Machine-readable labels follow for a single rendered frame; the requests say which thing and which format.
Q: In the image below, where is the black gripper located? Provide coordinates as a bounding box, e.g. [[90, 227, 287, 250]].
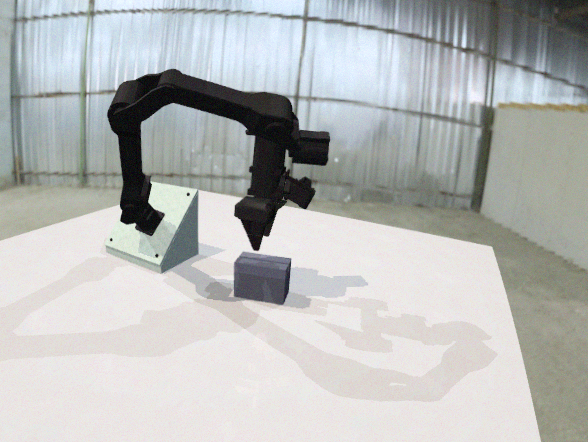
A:
[[234, 160, 288, 251]]

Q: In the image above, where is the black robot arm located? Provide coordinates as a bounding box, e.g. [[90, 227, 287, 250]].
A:
[[107, 69, 330, 236]]

